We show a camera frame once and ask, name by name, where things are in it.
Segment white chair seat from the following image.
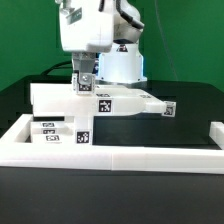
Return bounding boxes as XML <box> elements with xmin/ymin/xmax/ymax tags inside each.
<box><xmin>64</xmin><ymin>116</ymin><xmax>94</xmax><ymax>145</ymax></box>

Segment white chair back part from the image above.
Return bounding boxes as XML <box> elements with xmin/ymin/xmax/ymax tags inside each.
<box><xmin>33</xmin><ymin>87</ymin><xmax>166</xmax><ymax>117</ymax></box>

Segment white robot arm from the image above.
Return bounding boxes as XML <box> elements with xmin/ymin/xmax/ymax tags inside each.
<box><xmin>55</xmin><ymin>0</ymin><xmax>145</xmax><ymax>83</ymax></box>

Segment white long chair part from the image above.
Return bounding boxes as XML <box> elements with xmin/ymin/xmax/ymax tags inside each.
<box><xmin>30</xmin><ymin>83</ymin><xmax>128</xmax><ymax>101</ymax></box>

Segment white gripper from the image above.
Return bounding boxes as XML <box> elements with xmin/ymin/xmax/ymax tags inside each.
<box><xmin>55</xmin><ymin>0</ymin><xmax>114</xmax><ymax>84</ymax></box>

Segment black cable on table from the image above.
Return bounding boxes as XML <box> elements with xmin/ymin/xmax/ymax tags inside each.
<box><xmin>40</xmin><ymin>61</ymin><xmax>74</xmax><ymax>77</ymax></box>

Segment white U-shaped fence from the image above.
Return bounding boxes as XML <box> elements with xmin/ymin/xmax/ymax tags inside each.
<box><xmin>0</xmin><ymin>114</ymin><xmax>224</xmax><ymax>174</ymax></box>

